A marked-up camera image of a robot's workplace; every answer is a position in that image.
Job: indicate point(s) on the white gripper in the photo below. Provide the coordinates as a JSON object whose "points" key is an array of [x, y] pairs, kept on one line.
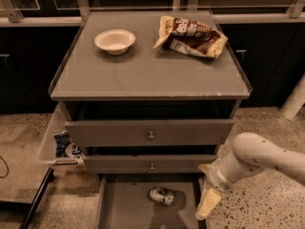
{"points": [[213, 176]]}

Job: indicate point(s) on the green white 7up can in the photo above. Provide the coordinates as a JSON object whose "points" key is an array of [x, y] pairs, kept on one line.
{"points": [[161, 195]]}

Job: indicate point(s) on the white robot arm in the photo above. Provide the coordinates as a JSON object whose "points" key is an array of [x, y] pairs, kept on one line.
{"points": [[249, 155]]}

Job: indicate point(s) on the metal top drawer knob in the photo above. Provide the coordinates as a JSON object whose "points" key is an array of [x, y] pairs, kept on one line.
{"points": [[151, 136]]}

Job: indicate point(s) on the grey bottom drawer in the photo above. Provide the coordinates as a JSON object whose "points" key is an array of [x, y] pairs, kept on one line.
{"points": [[124, 202]]}

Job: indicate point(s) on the grey drawer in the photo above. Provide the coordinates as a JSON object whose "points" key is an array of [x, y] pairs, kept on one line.
{"points": [[140, 164], [124, 202], [168, 132]]}

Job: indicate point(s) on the grey middle drawer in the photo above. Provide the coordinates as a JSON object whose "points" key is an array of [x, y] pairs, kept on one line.
{"points": [[140, 164]]}

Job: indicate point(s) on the grey drawer cabinet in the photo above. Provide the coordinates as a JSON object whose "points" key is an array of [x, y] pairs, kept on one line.
{"points": [[144, 83]]}

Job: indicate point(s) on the grey top drawer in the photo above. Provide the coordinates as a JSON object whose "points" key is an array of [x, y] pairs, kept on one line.
{"points": [[168, 132]]}

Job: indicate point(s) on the brown chip bag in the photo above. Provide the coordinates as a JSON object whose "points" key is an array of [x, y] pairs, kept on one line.
{"points": [[190, 37]]}

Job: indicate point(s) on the blue snack packet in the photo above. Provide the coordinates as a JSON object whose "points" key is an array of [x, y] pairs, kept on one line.
{"points": [[62, 141]]}

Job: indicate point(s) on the clear plastic bin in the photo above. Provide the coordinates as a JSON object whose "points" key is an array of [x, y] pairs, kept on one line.
{"points": [[74, 161]]}

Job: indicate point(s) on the white bowl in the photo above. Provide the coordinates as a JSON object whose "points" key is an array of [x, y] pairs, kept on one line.
{"points": [[114, 42]]}

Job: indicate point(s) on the black floor rail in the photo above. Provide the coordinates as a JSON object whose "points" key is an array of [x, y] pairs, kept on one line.
{"points": [[49, 176]]}

